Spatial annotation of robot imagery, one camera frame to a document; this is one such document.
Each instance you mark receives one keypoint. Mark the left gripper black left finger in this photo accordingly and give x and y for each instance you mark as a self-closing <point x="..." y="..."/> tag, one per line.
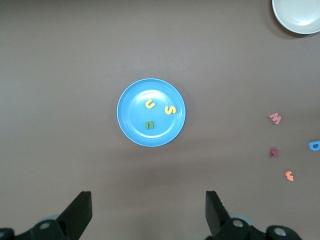
<point x="80" y="212"/>

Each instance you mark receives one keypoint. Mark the blue plate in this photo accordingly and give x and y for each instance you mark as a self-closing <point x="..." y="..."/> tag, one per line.
<point x="132" y="112"/>

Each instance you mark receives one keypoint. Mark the pink foam letter w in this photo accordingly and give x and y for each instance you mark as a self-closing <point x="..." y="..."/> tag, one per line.
<point x="274" y="117"/>

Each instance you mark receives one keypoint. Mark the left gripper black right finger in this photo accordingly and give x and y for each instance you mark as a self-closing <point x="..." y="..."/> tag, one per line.
<point x="213" y="215"/>

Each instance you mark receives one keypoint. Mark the dark red foam letter m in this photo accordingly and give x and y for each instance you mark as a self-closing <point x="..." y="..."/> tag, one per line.
<point x="274" y="155"/>

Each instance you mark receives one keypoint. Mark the blue foam letter D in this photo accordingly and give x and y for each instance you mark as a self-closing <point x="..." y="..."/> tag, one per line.
<point x="310" y="145"/>

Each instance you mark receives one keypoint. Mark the green foam letter n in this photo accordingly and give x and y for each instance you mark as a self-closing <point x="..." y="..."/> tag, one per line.
<point x="149" y="122"/>

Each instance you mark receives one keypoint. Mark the yellow foam letter u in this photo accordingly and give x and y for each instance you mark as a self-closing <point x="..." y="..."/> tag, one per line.
<point x="150" y="107"/>

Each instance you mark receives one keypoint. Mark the brown table cover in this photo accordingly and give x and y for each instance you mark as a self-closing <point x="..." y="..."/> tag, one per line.
<point x="50" y="75"/>

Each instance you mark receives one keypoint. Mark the white plate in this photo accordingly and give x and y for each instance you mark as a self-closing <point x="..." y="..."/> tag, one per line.
<point x="297" y="15"/>

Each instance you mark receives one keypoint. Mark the orange foam digit three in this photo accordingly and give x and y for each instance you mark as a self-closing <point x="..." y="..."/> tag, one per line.
<point x="289" y="174"/>

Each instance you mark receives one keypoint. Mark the yellow foam letter s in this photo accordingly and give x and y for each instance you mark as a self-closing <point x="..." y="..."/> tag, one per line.
<point x="170" y="110"/>

